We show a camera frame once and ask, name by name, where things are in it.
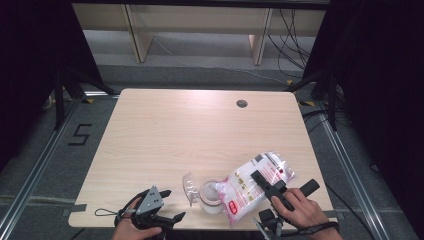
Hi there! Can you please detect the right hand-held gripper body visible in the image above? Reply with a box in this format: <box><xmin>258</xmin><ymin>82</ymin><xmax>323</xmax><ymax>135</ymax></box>
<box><xmin>252</xmin><ymin>208</ymin><xmax>285</xmax><ymax>240</ymax></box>

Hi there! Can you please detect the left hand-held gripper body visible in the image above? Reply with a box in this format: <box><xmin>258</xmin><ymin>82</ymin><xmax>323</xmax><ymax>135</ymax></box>
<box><xmin>114</xmin><ymin>185</ymin><xmax>174</xmax><ymax>234</ymax></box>

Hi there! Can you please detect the white powder packet pink print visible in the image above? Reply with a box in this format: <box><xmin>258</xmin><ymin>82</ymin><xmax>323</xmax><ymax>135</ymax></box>
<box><xmin>214</xmin><ymin>151</ymin><xmax>297</xmax><ymax>227</ymax></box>

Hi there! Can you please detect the clear glass jar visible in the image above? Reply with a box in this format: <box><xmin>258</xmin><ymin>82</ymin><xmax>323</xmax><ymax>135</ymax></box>
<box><xmin>198</xmin><ymin>178</ymin><xmax>225</xmax><ymax>215</ymax></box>

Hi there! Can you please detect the person's right hand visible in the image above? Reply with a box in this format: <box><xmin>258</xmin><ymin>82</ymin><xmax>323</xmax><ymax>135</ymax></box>
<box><xmin>270</xmin><ymin>187</ymin><xmax>335</xmax><ymax>232</ymax></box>

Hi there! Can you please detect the person's left hand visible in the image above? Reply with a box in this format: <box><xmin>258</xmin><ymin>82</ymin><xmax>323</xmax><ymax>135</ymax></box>
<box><xmin>111</xmin><ymin>199</ymin><xmax>163</xmax><ymax>240</ymax></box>

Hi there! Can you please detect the black metal stand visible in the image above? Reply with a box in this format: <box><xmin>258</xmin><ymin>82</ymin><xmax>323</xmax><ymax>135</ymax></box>
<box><xmin>286</xmin><ymin>69</ymin><xmax>341</xmax><ymax>132</ymax></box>
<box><xmin>53</xmin><ymin>66</ymin><xmax>119</xmax><ymax>131</ymax></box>

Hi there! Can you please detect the black curtain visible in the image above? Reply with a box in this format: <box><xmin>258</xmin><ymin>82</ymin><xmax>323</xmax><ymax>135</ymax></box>
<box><xmin>0</xmin><ymin>0</ymin><xmax>104</xmax><ymax>168</ymax></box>
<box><xmin>303</xmin><ymin>0</ymin><xmax>424</xmax><ymax>231</ymax></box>

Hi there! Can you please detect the light wooden shelf unit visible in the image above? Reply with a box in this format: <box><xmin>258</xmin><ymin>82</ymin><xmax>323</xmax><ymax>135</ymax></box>
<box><xmin>71</xmin><ymin>3</ymin><xmax>329</xmax><ymax>66</ymax></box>

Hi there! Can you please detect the aluminium floor rail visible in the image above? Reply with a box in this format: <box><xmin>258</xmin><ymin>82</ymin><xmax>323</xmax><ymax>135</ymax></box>
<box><xmin>314</xmin><ymin>103</ymin><xmax>411</xmax><ymax>240</ymax></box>
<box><xmin>0</xmin><ymin>96</ymin><xmax>81</xmax><ymax>231</ymax></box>

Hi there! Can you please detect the black floor cable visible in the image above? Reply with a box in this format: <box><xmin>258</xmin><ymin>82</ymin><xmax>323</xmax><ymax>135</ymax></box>
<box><xmin>324</xmin><ymin>183</ymin><xmax>378</xmax><ymax>240</ymax></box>
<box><xmin>301</xmin><ymin>109</ymin><xmax>334</xmax><ymax>134</ymax></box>

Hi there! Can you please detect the black wrist strap loop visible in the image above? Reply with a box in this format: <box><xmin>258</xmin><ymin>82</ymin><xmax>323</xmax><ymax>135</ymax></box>
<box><xmin>94</xmin><ymin>208</ymin><xmax>134</xmax><ymax>219</ymax></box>

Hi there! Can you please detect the bundle of black cables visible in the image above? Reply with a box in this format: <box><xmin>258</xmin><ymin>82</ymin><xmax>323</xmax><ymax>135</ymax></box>
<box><xmin>266</xmin><ymin>8</ymin><xmax>318</xmax><ymax>79</ymax></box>

